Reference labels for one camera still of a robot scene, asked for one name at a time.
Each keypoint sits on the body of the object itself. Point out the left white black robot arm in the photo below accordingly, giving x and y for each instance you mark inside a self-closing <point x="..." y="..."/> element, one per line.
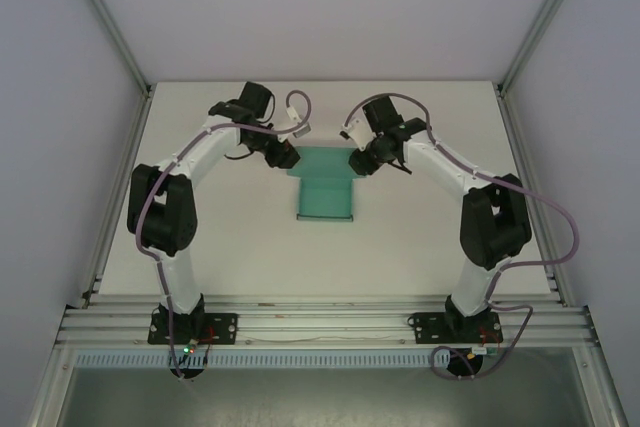
<point x="165" y="222"/>

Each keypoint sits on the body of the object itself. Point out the grey metal sheet panel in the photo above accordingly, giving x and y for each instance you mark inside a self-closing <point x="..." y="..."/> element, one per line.
<point x="325" y="397"/>

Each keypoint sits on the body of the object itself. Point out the small board with green light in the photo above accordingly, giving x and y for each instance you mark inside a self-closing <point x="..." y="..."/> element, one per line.
<point x="189" y="347"/>

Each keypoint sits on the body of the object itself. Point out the green paper box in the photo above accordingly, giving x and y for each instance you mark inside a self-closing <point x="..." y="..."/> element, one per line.
<point x="325" y="197"/>

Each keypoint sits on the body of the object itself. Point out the aluminium upright frame post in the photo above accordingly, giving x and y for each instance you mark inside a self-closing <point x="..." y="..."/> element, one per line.
<point x="545" y="22"/>
<point x="107" y="22"/>

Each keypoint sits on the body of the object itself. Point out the aluminium table side rail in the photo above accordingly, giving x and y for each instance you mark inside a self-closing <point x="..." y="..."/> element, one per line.
<point x="530" y="157"/>
<point x="120" y="197"/>

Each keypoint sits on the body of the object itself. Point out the aluminium lower frame leg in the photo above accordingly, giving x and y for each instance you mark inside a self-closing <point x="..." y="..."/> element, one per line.
<point x="600" y="387"/>
<point x="50" y="387"/>

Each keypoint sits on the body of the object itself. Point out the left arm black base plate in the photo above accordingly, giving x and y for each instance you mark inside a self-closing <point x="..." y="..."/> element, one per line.
<point x="225" y="327"/>

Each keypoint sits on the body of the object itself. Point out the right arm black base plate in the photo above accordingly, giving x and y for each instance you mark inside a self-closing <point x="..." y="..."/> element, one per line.
<point x="425" y="327"/>

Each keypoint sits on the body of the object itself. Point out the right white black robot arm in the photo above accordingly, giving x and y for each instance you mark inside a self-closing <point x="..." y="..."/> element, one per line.
<point x="495" y="227"/>

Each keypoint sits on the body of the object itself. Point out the aluminium mounting rail beam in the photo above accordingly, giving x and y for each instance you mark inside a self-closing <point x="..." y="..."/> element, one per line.
<point x="325" y="322"/>

